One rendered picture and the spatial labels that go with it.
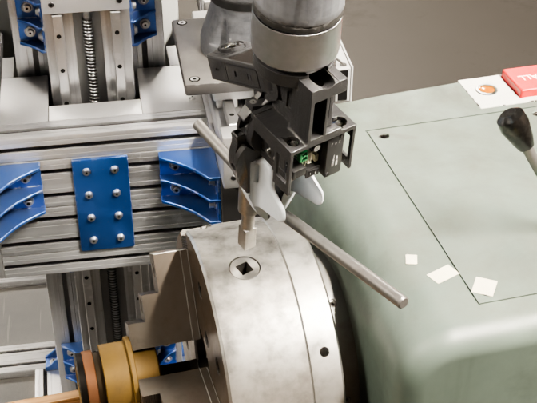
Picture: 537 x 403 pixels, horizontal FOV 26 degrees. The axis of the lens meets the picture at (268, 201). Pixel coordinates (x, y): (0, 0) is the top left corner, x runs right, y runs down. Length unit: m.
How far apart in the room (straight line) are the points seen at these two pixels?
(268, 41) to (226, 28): 0.83
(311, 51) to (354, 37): 3.50
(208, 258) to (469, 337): 0.30
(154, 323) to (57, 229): 0.61
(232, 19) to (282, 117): 0.76
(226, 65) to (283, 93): 0.08
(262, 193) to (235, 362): 0.21
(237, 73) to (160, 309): 0.38
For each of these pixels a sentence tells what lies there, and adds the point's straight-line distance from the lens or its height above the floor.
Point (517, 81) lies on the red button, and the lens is 1.56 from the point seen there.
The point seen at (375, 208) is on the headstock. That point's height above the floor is 1.25.
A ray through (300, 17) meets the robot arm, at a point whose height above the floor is 1.60.
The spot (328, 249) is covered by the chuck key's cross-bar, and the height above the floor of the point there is 1.37.
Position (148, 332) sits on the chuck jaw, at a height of 1.13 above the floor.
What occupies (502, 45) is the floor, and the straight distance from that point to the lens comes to 4.47.
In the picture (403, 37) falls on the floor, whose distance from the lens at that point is 4.47.
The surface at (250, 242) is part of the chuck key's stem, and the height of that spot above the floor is 1.28.
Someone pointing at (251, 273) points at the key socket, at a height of 1.23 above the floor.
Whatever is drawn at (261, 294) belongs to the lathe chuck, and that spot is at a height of 1.22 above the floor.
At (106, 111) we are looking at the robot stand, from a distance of 1.86.
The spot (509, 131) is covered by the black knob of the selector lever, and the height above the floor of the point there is 1.39.
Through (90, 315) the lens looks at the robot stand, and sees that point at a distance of 2.17.
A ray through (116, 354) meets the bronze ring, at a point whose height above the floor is 1.12.
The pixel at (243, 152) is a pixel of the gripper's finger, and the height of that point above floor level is 1.45.
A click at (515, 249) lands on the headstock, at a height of 1.25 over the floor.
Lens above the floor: 2.01
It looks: 35 degrees down
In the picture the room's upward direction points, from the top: straight up
